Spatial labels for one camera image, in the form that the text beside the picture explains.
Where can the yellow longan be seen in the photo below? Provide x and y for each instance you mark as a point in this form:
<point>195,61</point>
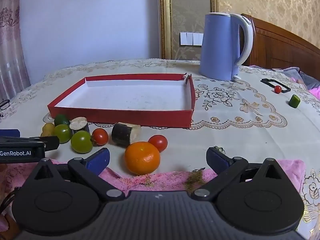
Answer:
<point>46,134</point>
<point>49,128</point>

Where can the pile of bedding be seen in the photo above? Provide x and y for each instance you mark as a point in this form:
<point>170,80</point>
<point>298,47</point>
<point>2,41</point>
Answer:
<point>307,80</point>

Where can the green cucumber piece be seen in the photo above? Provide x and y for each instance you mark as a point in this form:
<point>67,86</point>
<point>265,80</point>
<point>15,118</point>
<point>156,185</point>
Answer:
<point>294,101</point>

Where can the jagged sugarcane piece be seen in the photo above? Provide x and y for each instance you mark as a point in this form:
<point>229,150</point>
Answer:
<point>78,123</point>

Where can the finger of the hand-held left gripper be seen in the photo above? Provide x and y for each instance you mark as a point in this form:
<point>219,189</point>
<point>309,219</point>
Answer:
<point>51,142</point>
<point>10,133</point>

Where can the black rectangular frame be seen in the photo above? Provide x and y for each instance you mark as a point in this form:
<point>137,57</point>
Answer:
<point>263,81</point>

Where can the red cardboard box tray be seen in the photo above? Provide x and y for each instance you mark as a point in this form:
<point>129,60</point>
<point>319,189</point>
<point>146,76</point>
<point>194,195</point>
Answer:
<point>125,97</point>

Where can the pink patterned curtain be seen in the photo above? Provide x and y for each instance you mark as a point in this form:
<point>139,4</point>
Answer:
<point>12,42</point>

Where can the orange mandarin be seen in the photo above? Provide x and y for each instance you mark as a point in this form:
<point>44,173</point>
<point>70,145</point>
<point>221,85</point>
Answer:
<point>142,158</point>

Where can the green tomato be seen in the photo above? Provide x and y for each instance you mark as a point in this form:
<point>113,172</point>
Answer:
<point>80,142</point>
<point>62,132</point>

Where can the black eyeglasses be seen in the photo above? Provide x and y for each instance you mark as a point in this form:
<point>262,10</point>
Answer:
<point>4,105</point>

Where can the pink towel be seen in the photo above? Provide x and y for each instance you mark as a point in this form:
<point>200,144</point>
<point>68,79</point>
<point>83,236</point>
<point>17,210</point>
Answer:
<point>162,182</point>

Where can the wooden headboard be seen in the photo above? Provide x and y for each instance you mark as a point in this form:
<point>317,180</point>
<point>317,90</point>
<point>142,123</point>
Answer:
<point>280,47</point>

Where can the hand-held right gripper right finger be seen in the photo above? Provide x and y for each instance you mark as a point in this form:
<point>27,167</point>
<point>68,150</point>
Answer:
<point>216,160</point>

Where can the white light switch panel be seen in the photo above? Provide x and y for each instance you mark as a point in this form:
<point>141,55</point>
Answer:
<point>191,38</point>

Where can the small red cherry tomato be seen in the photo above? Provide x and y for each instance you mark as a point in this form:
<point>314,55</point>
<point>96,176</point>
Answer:
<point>277,89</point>

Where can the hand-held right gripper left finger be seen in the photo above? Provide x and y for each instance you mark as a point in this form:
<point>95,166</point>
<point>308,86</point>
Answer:
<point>97,158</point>

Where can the blue electric kettle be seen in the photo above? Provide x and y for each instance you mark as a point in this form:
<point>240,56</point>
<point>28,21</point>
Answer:
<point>220,50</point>

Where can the gold wall frame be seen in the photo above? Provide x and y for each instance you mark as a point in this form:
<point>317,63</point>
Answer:
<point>165,17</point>

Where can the smooth-cut sugarcane piece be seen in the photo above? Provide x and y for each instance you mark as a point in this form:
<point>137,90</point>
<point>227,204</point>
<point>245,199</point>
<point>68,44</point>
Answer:
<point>122,135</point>

